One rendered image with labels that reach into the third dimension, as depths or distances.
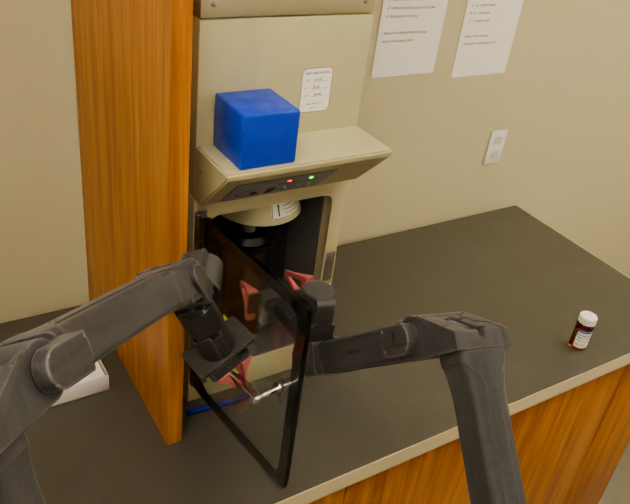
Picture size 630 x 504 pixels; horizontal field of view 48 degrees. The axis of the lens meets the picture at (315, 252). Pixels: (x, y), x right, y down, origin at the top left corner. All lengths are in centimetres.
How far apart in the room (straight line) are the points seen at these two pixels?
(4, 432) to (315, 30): 83
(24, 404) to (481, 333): 50
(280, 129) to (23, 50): 60
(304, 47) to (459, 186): 119
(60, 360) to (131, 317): 19
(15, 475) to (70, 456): 81
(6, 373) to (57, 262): 112
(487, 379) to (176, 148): 54
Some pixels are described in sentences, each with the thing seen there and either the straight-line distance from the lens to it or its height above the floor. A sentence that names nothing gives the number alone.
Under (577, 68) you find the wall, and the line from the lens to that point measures 248.
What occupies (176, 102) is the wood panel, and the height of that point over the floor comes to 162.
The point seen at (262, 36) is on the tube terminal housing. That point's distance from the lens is 117.
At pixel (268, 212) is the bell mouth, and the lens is 135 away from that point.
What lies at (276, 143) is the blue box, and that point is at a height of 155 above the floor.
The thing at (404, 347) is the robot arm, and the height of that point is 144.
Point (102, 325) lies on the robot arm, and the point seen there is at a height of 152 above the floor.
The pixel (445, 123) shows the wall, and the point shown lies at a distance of 213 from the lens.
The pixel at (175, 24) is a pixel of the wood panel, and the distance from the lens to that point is 100.
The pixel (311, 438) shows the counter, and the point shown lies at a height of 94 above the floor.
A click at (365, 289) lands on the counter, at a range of 188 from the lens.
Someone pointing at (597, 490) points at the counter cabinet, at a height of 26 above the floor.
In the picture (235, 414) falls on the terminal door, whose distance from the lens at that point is 134.
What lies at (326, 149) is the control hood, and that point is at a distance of 121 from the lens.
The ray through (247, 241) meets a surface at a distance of 142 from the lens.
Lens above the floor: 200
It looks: 32 degrees down
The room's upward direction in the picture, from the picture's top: 8 degrees clockwise
